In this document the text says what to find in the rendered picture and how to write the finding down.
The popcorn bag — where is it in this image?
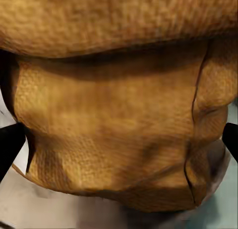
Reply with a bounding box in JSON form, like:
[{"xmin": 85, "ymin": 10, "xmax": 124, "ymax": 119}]
[{"xmin": 0, "ymin": 0, "xmax": 238, "ymax": 212}]

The microwave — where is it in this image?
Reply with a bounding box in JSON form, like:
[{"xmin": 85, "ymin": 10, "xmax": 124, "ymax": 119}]
[{"xmin": 0, "ymin": 98, "xmax": 238, "ymax": 229}]

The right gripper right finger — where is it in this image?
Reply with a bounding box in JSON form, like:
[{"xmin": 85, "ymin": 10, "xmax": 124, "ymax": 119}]
[{"xmin": 222, "ymin": 123, "xmax": 238, "ymax": 163}]

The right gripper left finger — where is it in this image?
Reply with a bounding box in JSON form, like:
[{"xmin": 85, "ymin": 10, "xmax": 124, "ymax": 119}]
[{"xmin": 0, "ymin": 123, "xmax": 26, "ymax": 182}]

